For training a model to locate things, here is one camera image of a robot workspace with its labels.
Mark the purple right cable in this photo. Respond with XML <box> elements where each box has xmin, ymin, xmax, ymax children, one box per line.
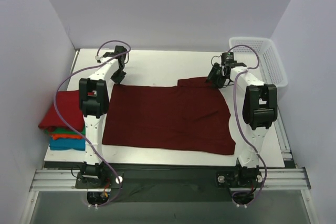
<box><xmin>225</xmin><ymin>45</ymin><xmax>268</xmax><ymax>206</ymax></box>

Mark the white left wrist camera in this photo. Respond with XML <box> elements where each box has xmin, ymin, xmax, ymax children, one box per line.
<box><xmin>95</xmin><ymin>54</ymin><xmax>103</xmax><ymax>63</ymax></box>

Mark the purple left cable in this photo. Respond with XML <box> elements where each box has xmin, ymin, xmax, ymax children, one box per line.
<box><xmin>53</xmin><ymin>39</ymin><xmax>131</xmax><ymax>207</ymax></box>

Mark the purple cable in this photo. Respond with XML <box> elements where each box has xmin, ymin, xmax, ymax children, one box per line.
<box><xmin>225</xmin><ymin>45</ymin><xmax>268</xmax><ymax>206</ymax></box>
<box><xmin>53</xmin><ymin>39</ymin><xmax>131</xmax><ymax>207</ymax></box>

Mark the folded blue t shirt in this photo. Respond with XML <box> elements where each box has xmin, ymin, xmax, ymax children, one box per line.
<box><xmin>49</xmin><ymin>138</ymin><xmax>86</xmax><ymax>151</ymax></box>

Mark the aluminium rail frame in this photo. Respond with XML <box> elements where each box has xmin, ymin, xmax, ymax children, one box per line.
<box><xmin>19</xmin><ymin>91</ymin><xmax>318</xmax><ymax>224</ymax></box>

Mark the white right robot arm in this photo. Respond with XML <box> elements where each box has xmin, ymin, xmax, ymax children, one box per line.
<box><xmin>206</xmin><ymin>52</ymin><xmax>278</xmax><ymax>186</ymax></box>

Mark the folded orange t shirt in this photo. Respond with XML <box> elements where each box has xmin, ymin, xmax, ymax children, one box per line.
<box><xmin>50</xmin><ymin>133</ymin><xmax>83</xmax><ymax>140</ymax></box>

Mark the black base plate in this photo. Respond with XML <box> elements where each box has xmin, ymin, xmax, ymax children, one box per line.
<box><xmin>71</xmin><ymin>165</ymin><xmax>262</xmax><ymax>206</ymax></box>

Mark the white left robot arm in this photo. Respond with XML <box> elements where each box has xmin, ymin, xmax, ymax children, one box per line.
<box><xmin>79</xmin><ymin>46</ymin><xmax>128</xmax><ymax>188</ymax></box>

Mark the dark red t shirt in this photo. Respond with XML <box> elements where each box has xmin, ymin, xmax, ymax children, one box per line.
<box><xmin>102</xmin><ymin>77</ymin><xmax>236</xmax><ymax>155</ymax></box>

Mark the folded red t shirt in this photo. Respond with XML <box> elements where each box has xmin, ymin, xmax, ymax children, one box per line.
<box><xmin>38</xmin><ymin>90</ymin><xmax>85</xmax><ymax>131</ymax></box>

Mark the folded green t shirt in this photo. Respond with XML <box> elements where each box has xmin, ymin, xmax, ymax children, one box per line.
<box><xmin>44</xmin><ymin>127</ymin><xmax>77</xmax><ymax>134</ymax></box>

